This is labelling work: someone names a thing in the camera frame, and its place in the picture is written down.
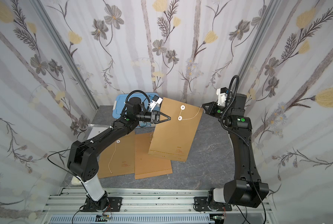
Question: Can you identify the kraft file bag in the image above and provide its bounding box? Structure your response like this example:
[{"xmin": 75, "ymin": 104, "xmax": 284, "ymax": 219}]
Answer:
[
  {"xmin": 97, "ymin": 131, "xmax": 135, "ymax": 179},
  {"xmin": 135, "ymin": 133, "xmax": 173, "ymax": 180},
  {"xmin": 148, "ymin": 98, "xmax": 203, "ymax": 162}
]

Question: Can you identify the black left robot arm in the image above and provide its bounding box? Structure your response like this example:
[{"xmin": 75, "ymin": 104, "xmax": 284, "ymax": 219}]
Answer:
[{"xmin": 65, "ymin": 90, "xmax": 171, "ymax": 212}]

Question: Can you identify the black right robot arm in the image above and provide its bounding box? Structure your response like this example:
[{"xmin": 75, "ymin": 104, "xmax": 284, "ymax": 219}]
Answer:
[{"xmin": 202, "ymin": 75, "xmax": 269, "ymax": 211}]

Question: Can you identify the clear plastic zip bag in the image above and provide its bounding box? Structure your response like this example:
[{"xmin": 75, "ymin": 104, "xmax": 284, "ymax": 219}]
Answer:
[{"xmin": 85, "ymin": 124, "xmax": 109, "ymax": 140}]

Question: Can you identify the bag of white material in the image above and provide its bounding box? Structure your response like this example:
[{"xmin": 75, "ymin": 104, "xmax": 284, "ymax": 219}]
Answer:
[{"xmin": 71, "ymin": 176, "xmax": 82, "ymax": 186}]

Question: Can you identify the blue lid storage box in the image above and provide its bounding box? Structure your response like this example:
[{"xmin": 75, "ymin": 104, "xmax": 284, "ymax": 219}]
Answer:
[{"xmin": 112, "ymin": 92, "xmax": 159, "ymax": 128}]

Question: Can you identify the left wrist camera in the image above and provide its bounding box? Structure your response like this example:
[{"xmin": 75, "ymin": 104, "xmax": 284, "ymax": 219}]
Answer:
[{"xmin": 149, "ymin": 95, "xmax": 163, "ymax": 111}]

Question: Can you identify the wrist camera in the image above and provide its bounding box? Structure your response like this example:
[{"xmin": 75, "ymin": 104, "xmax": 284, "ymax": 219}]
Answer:
[
  {"xmin": 216, "ymin": 87, "xmax": 229, "ymax": 107},
  {"xmin": 149, "ymin": 95, "xmax": 163, "ymax": 111}
]

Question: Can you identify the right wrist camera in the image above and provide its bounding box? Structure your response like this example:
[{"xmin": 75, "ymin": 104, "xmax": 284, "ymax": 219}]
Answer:
[{"xmin": 216, "ymin": 87, "xmax": 229, "ymax": 107}]

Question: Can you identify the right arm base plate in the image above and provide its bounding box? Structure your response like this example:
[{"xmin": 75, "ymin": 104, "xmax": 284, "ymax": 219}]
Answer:
[{"xmin": 193, "ymin": 197, "xmax": 232, "ymax": 212}]

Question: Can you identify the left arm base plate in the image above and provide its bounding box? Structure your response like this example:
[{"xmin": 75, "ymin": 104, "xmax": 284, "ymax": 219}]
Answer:
[{"xmin": 81, "ymin": 196, "xmax": 123, "ymax": 212}]

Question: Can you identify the white slotted cable duct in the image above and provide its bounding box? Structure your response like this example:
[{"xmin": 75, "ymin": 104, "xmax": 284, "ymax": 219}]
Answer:
[{"xmin": 48, "ymin": 214, "xmax": 215, "ymax": 224}]

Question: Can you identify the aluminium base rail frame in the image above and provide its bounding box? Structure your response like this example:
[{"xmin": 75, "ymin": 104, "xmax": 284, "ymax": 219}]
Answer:
[{"xmin": 38, "ymin": 188, "xmax": 277, "ymax": 224}]

